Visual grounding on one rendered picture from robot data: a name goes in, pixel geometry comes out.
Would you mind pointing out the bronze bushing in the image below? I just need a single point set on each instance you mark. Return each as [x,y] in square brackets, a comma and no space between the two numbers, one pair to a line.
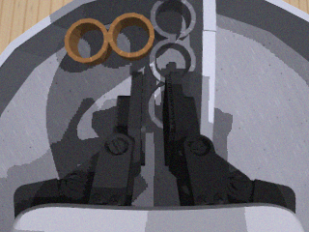
[76,31]
[124,21]

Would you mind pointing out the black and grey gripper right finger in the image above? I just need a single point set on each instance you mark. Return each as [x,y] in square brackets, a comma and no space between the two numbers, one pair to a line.
[210,179]

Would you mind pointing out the grey metal bushing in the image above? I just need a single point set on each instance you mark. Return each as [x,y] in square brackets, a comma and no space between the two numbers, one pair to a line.
[151,100]
[180,46]
[179,6]

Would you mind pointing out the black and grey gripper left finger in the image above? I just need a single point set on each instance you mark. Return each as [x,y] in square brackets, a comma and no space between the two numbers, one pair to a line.
[103,179]

